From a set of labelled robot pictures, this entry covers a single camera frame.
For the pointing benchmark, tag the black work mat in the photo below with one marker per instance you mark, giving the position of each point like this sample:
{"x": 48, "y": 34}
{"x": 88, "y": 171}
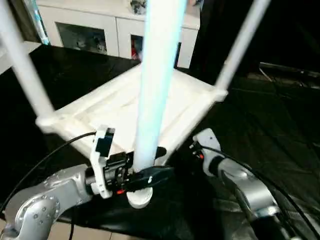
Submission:
{"x": 250, "y": 130}

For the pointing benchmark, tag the black metal bar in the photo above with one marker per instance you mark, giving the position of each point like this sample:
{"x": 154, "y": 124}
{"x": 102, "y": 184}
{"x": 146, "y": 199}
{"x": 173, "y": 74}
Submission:
{"x": 290, "y": 69}

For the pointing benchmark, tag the white glass-door cabinet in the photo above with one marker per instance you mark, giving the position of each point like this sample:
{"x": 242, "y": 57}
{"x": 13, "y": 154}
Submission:
{"x": 90, "y": 22}

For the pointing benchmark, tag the dark object on cabinet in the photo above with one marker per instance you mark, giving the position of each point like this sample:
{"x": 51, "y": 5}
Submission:
{"x": 138, "y": 6}

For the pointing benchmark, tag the grey curtain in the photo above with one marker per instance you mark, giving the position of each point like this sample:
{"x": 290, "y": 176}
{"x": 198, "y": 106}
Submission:
{"x": 30, "y": 20}

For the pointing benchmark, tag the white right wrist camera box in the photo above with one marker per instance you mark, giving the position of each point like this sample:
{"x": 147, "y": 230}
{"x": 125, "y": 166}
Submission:
{"x": 206, "y": 139}

